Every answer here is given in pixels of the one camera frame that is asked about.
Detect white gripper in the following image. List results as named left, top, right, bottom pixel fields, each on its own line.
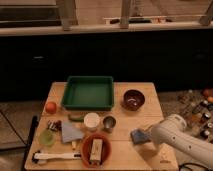
left=139, top=124, right=162, bottom=152

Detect blue sponge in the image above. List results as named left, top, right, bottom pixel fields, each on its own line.
left=130, top=129, right=149, bottom=145

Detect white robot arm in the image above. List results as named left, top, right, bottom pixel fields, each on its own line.
left=141, top=114, right=213, bottom=169

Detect green plastic tray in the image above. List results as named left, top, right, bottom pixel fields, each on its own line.
left=61, top=76, right=114, bottom=111

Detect dark red bowl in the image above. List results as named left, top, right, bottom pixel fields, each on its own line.
left=123, top=89, right=145, bottom=111

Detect bottle rack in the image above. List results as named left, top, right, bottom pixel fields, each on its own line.
left=178, top=90, right=213, bottom=140

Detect metal cup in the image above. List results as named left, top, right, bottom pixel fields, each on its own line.
left=103, top=116, right=116, bottom=132

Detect wooden block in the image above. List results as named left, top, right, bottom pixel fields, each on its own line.
left=90, top=139, right=103, bottom=165

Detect white cup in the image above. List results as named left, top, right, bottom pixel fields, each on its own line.
left=84, top=113, right=100, bottom=131

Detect orange round bowl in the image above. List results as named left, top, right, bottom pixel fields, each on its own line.
left=80, top=133, right=112, bottom=168

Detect green cucumber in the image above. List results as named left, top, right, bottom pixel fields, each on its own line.
left=68, top=114, right=84, bottom=122

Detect small yellow object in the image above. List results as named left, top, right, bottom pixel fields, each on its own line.
left=71, top=141, right=77, bottom=150

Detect blue folded cloth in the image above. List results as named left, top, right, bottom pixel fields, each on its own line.
left=61, top=121, right=84, bottom=143

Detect dark toy pieces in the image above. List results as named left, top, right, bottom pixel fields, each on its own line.
left=47, top=120, right=62, bottom=132

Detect orange fruit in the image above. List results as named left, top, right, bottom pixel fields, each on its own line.
left=45, top=102, right=57, bottom=114

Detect light green small plate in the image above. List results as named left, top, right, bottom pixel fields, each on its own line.
left=39, top=129, right=54, bottom=146

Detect white spatula black handle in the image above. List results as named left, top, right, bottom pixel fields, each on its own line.
left=32, top=151, right=81, bottom=163

